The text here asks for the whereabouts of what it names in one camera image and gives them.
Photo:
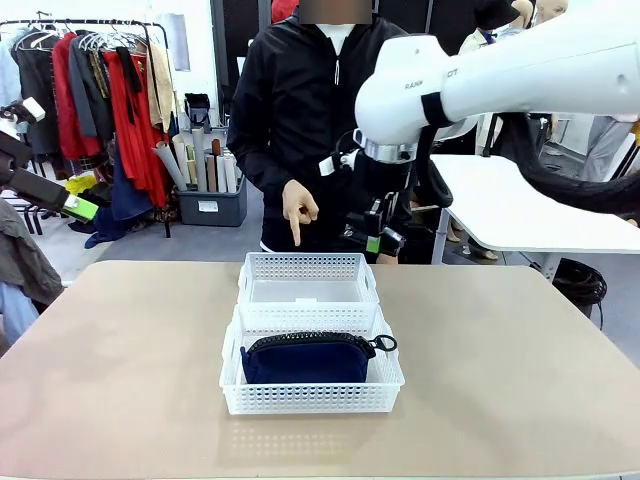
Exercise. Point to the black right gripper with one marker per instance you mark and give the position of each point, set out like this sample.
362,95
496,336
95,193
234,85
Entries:
385,182

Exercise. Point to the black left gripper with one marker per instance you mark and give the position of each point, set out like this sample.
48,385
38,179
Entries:
14,160

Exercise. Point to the navy zip pouch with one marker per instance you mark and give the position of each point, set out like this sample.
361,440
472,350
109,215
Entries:
310,360

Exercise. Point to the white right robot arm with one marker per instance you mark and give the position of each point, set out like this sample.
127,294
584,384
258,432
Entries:
500,75

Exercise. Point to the person's left hand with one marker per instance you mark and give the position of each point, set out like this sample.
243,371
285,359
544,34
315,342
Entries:
386,260

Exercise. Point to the person's right hand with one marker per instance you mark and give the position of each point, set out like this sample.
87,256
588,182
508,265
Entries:
300,205

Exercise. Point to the navy cloth heap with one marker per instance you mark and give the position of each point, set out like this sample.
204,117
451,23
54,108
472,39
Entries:
120,210

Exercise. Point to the grey draped cloth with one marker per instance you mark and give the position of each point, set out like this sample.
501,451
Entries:
25,255

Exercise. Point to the white perforated plastic basket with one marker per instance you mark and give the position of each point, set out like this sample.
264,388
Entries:
310,395
310,285

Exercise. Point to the red hanging jacket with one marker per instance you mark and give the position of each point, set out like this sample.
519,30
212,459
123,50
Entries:
67,110

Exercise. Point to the long red hanging dress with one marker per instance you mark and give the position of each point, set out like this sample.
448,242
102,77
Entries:
140,150

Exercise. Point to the dark grey hanging garment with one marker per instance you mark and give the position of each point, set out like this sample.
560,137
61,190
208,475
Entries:
37,100

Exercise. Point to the grey hanging jacket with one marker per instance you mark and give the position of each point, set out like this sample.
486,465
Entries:
87,90

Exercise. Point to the person in black jacket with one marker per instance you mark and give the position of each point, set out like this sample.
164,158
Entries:
300,125

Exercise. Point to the white background table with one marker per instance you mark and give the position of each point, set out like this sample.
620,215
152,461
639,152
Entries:
510,210

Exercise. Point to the light blue hanging garment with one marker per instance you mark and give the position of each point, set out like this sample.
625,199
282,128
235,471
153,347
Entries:
10,70

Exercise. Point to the bundle of paper rolls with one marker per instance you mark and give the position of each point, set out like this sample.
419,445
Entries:
200,160

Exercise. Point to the beige hanging garment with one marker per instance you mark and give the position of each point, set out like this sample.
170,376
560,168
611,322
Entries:
162,85

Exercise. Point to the grey storage bin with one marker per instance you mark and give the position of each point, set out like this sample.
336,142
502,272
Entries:
212,207

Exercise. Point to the black clothes rack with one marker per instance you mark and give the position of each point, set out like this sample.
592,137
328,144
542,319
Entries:
100,22

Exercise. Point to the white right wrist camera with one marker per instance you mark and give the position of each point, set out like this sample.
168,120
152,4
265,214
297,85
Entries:
332,162

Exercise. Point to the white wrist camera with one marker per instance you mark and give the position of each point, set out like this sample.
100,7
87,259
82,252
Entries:
332,162
27,112

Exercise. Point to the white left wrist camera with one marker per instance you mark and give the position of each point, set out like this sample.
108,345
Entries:
27,112

